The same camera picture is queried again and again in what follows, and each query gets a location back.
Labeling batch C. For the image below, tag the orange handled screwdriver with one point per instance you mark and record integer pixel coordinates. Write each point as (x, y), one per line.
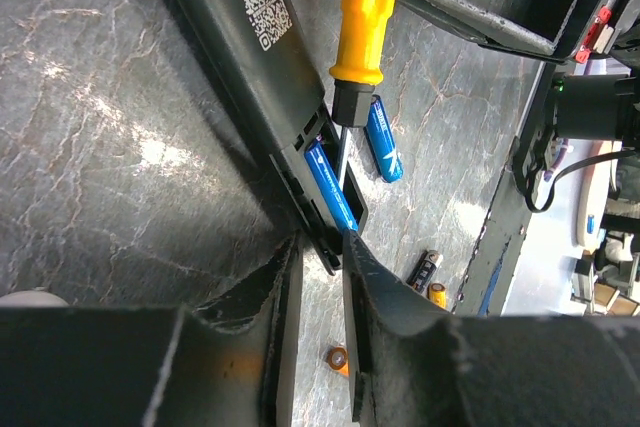
(356, 71)

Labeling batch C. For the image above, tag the wide white remote control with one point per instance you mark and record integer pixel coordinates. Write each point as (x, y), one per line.
(31, 298)

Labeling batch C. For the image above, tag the black remote control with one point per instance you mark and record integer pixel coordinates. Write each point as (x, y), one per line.
(257, 50)

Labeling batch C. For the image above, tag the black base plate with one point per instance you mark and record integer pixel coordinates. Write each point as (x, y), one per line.
(485, 286)

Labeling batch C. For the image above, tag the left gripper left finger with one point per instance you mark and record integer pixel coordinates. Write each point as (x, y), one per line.
(229, 362)

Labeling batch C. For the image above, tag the round white table outside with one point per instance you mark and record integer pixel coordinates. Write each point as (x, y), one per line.
(597, 180)

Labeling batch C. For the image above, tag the blue battery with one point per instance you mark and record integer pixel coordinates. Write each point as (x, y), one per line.
(327, 182)
(382, 142)

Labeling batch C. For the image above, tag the orange battery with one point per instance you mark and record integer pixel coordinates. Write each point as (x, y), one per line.
(437, 294)
(337, 360)

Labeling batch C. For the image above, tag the dark battery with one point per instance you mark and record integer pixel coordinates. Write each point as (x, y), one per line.
(424, 270)

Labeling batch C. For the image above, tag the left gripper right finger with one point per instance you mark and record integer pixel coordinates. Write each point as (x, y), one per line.
(412, 363)

